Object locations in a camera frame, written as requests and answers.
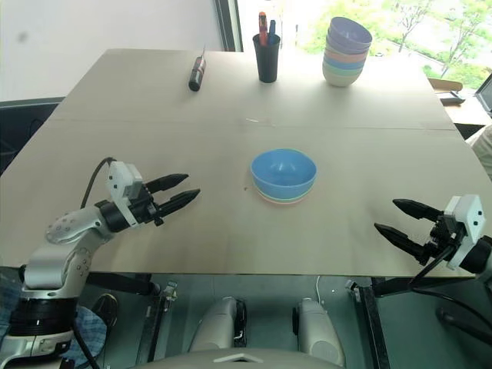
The dark window frame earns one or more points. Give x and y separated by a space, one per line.
228 23

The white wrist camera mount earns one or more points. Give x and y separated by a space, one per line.
120 180
467 219

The silver robot leg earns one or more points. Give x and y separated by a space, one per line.
319 330
219 323

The person in light clothing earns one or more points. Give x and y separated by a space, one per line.
482 148

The purple stacked bowl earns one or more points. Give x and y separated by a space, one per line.
348 32
346 50

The grey robot torso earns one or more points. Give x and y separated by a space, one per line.
238 359

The brown cardboard box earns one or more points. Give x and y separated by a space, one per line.
446 86

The light blue stacked bowl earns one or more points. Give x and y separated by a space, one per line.
343 65

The cream stacked bowl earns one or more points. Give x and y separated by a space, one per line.
340 81

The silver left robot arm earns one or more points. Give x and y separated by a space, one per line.
57 246

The silver left robot leg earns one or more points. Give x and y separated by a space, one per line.
219 323

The orange stacked bowl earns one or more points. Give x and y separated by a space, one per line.
344 57

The dark laptop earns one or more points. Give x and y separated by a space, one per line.
485 92

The black pen cup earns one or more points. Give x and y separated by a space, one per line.
267 59

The silver right robot leg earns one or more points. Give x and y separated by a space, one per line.
319 330

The orange marker pen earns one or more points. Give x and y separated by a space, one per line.
263 27

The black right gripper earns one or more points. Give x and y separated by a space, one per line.
446 238

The blue plaid cloth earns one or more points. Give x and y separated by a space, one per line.
90 326

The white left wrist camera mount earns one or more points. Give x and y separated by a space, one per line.
120 180

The blue marker pen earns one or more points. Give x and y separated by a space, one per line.
272 30

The black table frame leg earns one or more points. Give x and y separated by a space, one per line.
157 319
373 323

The pink bowl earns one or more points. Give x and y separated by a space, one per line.
284 204

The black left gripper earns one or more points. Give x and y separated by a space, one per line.
144 209

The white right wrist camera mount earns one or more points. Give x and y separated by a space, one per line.
467 219

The mint green stacked bowl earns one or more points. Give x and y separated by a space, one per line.
341 73

